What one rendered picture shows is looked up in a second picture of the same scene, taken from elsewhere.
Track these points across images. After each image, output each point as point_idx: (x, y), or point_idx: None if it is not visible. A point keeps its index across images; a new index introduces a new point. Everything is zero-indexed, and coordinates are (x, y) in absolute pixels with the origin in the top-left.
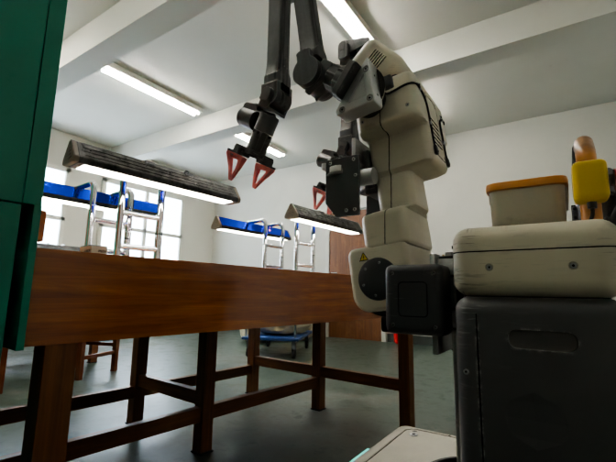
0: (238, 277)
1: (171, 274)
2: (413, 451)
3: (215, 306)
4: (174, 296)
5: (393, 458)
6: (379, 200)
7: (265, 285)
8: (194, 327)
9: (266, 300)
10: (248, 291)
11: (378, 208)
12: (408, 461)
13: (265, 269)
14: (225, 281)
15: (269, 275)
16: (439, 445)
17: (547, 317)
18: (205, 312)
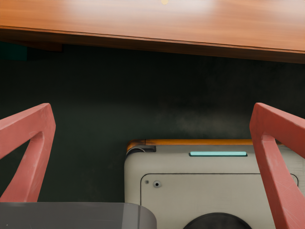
0: (194, 47)
1: (35, 33)
2: (243, 196)
3: (140, 47)
4: (57, 39)
5: (220, 188)
6: None
7: (269, 54)
8: (107, 47)
9: (261, 56)
10: (218, 51)
11: None
12: (221, 199)
13: (284, 52)
14: (160, 45)
15: (293, 54)
16: (267, 209)
17: None
18: (122, 46)
